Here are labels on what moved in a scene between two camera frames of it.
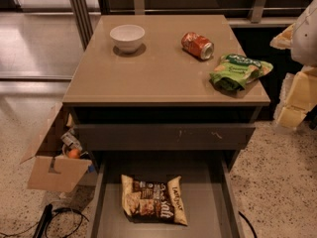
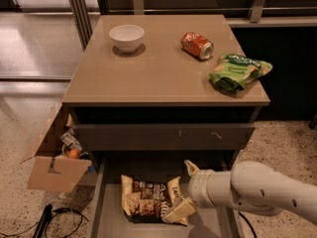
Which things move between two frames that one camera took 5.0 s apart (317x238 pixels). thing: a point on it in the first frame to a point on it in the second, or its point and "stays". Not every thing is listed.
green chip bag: (235, 71) stays
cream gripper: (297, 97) to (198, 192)
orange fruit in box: (73, 154) stays
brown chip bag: (150, 201) stays
